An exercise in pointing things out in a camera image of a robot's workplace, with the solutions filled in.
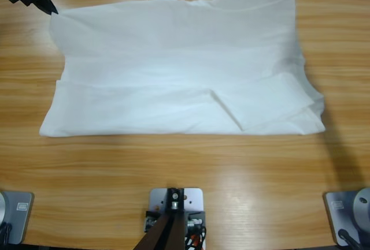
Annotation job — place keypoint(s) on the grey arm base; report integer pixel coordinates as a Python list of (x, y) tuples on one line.
[(341, 212), (20, 218)]

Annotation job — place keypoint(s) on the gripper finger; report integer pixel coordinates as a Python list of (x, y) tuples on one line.
[(46, 4)]

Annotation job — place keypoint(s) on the dark brown post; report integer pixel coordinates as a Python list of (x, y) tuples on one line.
[(173, 232)]

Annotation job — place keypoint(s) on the white t-shirt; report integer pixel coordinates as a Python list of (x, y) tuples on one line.
[(173, 74)]

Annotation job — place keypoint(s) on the white mounting block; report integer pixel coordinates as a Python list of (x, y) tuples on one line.
[(193, 199)]

